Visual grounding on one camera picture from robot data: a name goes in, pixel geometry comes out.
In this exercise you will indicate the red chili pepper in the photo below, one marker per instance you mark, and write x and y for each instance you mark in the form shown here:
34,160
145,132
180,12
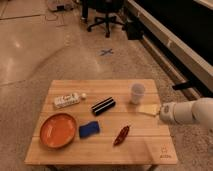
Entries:
122,135

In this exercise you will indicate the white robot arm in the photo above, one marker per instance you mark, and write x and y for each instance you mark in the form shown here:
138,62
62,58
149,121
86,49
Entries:
190,112

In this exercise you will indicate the blue sponge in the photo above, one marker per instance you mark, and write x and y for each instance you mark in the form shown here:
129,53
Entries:
89,129

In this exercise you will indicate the black striped eraser block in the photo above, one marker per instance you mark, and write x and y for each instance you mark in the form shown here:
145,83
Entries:
103,106

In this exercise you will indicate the white tube bottle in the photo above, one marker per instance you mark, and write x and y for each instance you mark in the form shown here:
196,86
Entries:
68,100

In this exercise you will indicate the wooden table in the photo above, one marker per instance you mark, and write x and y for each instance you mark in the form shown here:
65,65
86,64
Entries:
148,140

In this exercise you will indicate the black box on floor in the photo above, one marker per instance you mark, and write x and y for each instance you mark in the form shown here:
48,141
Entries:
134,30

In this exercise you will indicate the orange plate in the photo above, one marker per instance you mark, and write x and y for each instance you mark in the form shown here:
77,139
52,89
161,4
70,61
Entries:
58,130

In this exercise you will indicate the black office chair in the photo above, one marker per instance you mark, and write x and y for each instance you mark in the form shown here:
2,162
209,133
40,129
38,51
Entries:
105,7

